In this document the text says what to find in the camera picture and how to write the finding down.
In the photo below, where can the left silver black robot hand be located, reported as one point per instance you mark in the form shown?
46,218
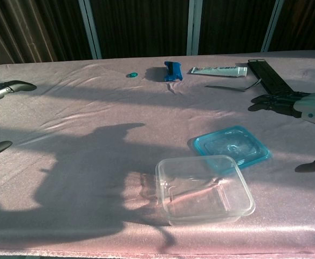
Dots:
1,91

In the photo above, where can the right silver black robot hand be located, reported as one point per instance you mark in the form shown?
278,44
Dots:
312,105

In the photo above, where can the clear plastic container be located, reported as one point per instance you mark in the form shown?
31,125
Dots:
235,143
200,205

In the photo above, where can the long black bar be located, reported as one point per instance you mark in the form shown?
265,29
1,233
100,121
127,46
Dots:
270,76

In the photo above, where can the metal spoon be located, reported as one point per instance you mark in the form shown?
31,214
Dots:
227,88

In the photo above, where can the white toothpaste tube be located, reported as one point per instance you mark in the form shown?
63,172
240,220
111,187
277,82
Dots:
218,71

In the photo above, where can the pink tablecloth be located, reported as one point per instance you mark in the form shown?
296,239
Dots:
92,135

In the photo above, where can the small green bottle cap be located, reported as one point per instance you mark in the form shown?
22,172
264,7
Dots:
132,74

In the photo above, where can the blue rectangular block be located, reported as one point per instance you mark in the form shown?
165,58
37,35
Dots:
172,71

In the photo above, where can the dark brown curtain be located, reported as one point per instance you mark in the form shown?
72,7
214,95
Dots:
144,27

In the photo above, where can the grey metal frame post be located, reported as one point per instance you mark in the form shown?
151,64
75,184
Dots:
272,27
194,27
90,29

